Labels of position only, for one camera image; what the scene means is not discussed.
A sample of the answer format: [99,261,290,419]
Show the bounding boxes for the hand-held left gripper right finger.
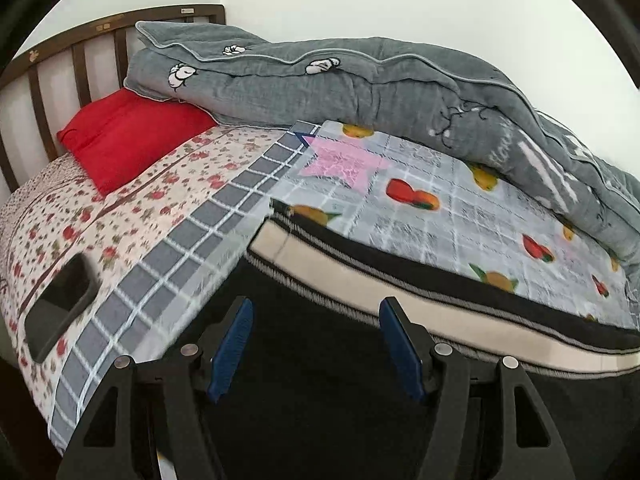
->
[378,296,576,480]

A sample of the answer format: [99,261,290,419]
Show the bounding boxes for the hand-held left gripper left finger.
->
[56,296,254,480]

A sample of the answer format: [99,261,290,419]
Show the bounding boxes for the black pants with white waistband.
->
[197,199,640,480]

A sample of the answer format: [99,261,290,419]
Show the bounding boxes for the grey checked fruit-print sheet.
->
[47,119,640,453]

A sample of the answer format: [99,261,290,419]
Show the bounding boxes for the red floral bed sheet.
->
[0,125,296,396]

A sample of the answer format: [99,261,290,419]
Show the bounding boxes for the black phone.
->
[24,252,101,363]

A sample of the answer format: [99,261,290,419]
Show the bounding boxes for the red pillow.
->
[56,87,219,196]

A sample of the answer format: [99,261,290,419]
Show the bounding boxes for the grey quilt with flower embroidery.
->
[123,21,640,273]

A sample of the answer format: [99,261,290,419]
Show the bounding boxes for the dark wooden bed headboard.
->
[0,4,227,193]

